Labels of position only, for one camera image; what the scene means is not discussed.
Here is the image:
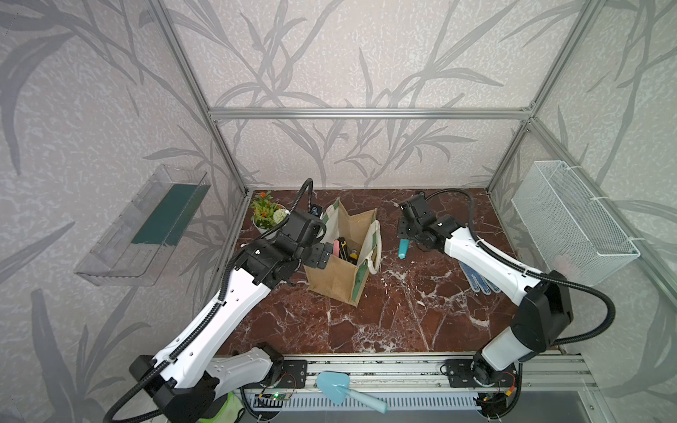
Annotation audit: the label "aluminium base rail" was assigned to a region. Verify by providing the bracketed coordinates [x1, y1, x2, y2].
[285, 352, 599, 393]

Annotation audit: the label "light blue garden trowel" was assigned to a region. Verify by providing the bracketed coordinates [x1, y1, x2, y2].
[316, 371, 388, 414]

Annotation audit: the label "blue dotted work glove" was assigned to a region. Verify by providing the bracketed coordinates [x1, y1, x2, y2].
[459, 262, 501, 295]

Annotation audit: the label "teal utility knife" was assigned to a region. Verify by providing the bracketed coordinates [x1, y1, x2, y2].
[398, 239, 410, 260]

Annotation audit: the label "potted artificial flowers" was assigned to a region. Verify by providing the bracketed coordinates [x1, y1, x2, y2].
[250, 191, 288, 234]

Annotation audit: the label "black green rubber glove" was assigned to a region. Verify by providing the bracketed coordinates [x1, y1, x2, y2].
[199, 392, 245, 423]

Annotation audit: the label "yellow black utility knife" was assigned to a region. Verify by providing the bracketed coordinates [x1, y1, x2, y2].
[338, 237, 351, 263]

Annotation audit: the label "white wire mesh basket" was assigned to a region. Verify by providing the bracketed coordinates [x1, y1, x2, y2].
[512, 160, 640, 287]

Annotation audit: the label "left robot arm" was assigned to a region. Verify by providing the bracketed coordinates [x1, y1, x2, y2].
[103, 204, 333, 422]

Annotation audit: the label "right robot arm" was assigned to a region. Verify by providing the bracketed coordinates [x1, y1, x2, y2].
[398, 189, 616, 373]

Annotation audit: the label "green Christmas jute pouch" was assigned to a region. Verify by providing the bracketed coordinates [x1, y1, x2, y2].
[304, 199, 383, 307]

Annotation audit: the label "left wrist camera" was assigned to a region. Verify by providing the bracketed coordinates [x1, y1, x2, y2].
[310, 204, 324, 218]

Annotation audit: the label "clear plastic wall bin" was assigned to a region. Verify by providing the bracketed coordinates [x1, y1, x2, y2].
[74, 165, 211, 287]

